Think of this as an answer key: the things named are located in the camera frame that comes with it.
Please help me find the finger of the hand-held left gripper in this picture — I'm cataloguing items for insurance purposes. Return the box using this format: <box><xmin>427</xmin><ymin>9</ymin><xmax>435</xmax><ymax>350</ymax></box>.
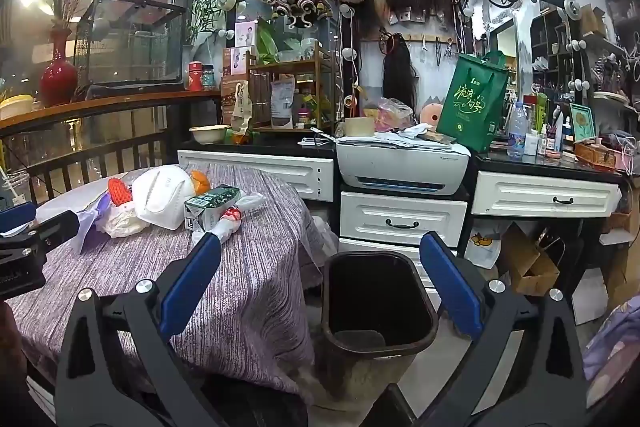
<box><xmin>0</xmin><ymin>202</ymin><xmax>37</xmax><ymax>238</ymax></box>
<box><xmin>30</xmin><ymin>210</ymin><xmax>81</xmax><ymax>258</ymax></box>

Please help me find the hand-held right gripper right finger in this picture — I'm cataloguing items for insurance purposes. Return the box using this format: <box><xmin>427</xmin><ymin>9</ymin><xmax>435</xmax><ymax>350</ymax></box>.
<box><xmin>419</xmin><ymin>231</ymin><xmax>588</xmax><ymax>427</ymax></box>

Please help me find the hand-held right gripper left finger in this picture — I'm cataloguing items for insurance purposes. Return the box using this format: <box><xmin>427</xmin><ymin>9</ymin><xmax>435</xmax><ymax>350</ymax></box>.
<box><xmin>55</xmin><ymin>232</ymin><xmax>223</xmax><ymax>427</ymax></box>

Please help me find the purple plastic wrapper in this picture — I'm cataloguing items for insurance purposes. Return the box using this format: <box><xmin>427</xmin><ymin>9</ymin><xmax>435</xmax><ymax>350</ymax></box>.
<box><xmin>70</xmin><ymin>194</ymin><xmax>111</xmax><ymax>255</ymax></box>

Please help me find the white tissue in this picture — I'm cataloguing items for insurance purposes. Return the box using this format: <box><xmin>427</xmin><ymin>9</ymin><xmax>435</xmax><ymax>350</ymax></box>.
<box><xmin>95</xmin><ymin>202</ymin><xmax>151</xmax><ymax>239</ymax></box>

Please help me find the black trash bin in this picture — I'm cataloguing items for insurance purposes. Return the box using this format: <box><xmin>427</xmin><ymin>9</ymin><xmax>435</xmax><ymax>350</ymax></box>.
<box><xmin>320</xmin><ymin>251</ymin><xmax>440</xmax><ymax>403</ymax></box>

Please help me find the orange foam fruit net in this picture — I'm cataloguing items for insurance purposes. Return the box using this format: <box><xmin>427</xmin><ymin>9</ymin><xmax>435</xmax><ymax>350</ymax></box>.
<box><xmin>107</xmin><ymin>177</ymin><xmax>133</xmax><ymax>206</ymax></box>

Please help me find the green drink carton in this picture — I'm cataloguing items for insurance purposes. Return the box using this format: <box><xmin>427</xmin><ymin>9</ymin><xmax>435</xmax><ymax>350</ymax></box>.
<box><xmin>184</xmin><ymin>185</ymin><xmax>242</xmax><ymax>232</ymax></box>

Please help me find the white face mask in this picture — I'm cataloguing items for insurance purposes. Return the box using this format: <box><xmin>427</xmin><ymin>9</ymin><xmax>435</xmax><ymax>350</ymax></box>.
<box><xmin>131</xmin><ymin>164</ymin><xmax>197</xmax><ymax>230</ymax></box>

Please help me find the white paper bag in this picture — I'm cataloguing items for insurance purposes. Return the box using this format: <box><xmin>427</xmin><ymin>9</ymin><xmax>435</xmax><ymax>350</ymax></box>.
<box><xmin>462</xmin><ymin>229</ymin><xmax>502</xmax><ymax>270</ymax></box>

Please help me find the brown cardboard box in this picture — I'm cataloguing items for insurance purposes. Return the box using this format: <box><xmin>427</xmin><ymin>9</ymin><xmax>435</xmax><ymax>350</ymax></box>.
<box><xmin>500</xmin><ymin>222</ymin><xmax>561</xmax><ymax>297</ymax></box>

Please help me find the cream plastic container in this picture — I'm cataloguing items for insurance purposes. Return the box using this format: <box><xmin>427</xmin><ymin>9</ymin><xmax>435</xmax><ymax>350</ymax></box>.
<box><xmin>0</xmin><ymin>94</ymin><xmax>35</xmax><ymax>120</ymax></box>

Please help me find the wide white drawer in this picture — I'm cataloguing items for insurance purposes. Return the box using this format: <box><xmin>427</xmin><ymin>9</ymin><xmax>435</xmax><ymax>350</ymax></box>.
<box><xmin>177</xmin><ymin>149</ymin><xmax>334</xmax><ymax>202</ymax></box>

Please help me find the white printer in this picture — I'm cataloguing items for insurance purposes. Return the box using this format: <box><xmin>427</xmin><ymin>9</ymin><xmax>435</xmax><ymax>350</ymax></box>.
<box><xmin>336</xmin><ymin>139</ymin><xmax>471</xmax><ymax>196</ymax></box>

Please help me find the wooden railing with ledge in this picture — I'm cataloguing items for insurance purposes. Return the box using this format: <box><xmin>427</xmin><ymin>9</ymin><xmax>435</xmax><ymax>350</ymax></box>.
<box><xmin>0</xmin><ymin>89</ymin><xmax>223</xmax><ymax>208</ymax></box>

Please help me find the red vase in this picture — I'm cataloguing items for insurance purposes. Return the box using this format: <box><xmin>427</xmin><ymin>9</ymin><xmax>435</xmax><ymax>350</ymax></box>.
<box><xmin>39</xmin><ymin>28</ymin><xmax>79</xmax><ymax>108</ymax></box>

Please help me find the cream bowl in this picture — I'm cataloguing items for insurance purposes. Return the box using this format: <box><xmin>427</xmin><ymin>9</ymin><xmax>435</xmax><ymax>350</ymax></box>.
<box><xmin>189</xmin><ymin>125</ymin><xmax>232</xmax><ymax>145</ymax></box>

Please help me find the pile of papers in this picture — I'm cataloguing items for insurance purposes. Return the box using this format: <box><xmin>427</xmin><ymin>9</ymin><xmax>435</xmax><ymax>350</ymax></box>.
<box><xmin>336</xmin><ymin>123</ymin><xmax>458</xmax><ymax>150</ymax></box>

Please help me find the clear water bottle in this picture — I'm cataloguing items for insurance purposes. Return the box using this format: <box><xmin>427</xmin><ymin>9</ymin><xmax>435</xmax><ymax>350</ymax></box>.
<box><xmin>507</xmin><ymin>102</ymin><xmax>529</xmax><ymax>158</ymax></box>

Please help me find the purple cloth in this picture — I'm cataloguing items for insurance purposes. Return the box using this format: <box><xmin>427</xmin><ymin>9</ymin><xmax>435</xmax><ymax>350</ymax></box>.
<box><xmin>582</xmin><ymin>297</ymin><xmax>640</xmax><ymax>408</ymax></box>

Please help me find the group of cosmetic bottles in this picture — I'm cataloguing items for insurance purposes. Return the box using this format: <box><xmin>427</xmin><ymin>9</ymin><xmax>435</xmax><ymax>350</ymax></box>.
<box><xmin>524</xmin><ymin>94</ymin><xmax>573</xmax><ymax>158</ymax></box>

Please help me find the pink plastic bag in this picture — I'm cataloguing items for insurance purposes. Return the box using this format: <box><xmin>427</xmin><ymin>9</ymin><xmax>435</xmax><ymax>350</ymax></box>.
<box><xmin>376</xmin><ymin>97</ymin><xmax>415</xmax><ymax>132</ymax></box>

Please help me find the green tote bag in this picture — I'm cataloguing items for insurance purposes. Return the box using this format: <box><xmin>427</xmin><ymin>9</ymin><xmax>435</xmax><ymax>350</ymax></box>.
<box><xmin>436</xmin><ymin>51</ymin><xmax>510</xmax><ymax>154</ymax></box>

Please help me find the kraft paper bag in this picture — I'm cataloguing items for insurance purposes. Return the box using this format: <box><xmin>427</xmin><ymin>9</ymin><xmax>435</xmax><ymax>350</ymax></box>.
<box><xmin>231</xmin><ymin>80</ymin><xmax>253</xmax><ymax>135</ymax></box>

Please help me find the masking tape roll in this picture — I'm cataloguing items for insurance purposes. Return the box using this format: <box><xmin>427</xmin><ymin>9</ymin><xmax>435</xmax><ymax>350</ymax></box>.
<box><xmin>345</xmin><ymin>117</ymin><xmax>376</xmax><ymax>138</ymax></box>

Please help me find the brown printed box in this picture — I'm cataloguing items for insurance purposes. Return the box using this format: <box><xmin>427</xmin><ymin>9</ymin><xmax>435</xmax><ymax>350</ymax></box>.
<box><xmin>221</xmin><ymin>74</ymin><xmax>251</xmax><ymax>128</ymax></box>

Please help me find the wooden basket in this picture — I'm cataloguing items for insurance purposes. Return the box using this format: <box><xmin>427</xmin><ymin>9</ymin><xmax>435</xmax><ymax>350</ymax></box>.
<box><xmin>574</xmin><ymin>138</ymin><xmax>617</xmax><ymax>170</ymax></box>

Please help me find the grey foil pouch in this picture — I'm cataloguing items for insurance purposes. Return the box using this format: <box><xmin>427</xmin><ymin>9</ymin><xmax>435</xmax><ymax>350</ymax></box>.
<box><xmin>270</xmin><ymin>79</ymin><xmax>296</xmax><ymax>128</ymax></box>

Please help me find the black framed glass terrarium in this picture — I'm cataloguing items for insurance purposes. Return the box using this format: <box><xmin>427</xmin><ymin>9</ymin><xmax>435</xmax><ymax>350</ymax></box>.
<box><xmin>74</xmin><ymin>0</ymin><xmax>187</xmax><ymax>86</ymax></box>

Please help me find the black hair wig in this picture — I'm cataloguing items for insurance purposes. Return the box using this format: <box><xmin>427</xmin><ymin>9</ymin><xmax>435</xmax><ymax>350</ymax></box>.
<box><xmin>382</xmin><ymin>34</ymin><xmax>418</xmax><ymax>108</ymax></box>

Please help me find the pink printed box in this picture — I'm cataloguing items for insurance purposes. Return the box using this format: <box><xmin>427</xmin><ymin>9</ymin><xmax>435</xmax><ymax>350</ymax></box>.
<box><xmin>223</xmin><ymin>47</ymin><xmax>251</xmax><ymax>78</ymax></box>
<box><xmin>235</xmin><ymin>21</ymin><xmax>257</xmax><ymax>48</ymax></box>

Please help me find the wooden shelf rack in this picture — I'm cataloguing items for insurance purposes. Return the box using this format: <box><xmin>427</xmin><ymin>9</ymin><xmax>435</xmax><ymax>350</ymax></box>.
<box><xmin>248</xmin><ymin>48</ymin><xmax>336</xmax><ymax>134</ymax></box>

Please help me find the vanity mirror with bulbs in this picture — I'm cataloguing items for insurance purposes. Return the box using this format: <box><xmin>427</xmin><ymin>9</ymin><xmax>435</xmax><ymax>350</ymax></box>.
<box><xmin>462</xmin><ymin>0</ymin><xmax>640</xmax><ymax>148</ymax></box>

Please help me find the wooden shelf with goods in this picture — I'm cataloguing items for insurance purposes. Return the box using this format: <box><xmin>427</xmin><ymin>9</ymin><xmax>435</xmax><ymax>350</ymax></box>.
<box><xmin>227</xmin><ymin>0</ymin><xmax>357</xmax><ymax>132</ymax></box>

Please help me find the ornate black white headdress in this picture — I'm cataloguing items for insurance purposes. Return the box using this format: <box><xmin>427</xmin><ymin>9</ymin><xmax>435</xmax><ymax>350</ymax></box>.
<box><xmin>265</xmin><ymin>0</ymin><xmax>333</xmax><ymax>28</ymax></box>

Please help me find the white drawer with black handle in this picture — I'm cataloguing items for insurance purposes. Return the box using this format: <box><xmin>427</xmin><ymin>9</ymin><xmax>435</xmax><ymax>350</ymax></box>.
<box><xmin>471</xmin><ymin>171</ymin><xmax>622</xmax><ymax>219</ymax></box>
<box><xmin>340</xmin><ymin>192</ymin><xmax>468</xmax><ymax>248</ymax></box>

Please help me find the teal picture frame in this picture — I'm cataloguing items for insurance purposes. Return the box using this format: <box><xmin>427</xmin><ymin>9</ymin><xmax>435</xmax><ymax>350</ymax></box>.
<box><xmin>570</xmin><ymin>103</ymin><xmax>597</xmax><ymax>142</ymax></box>

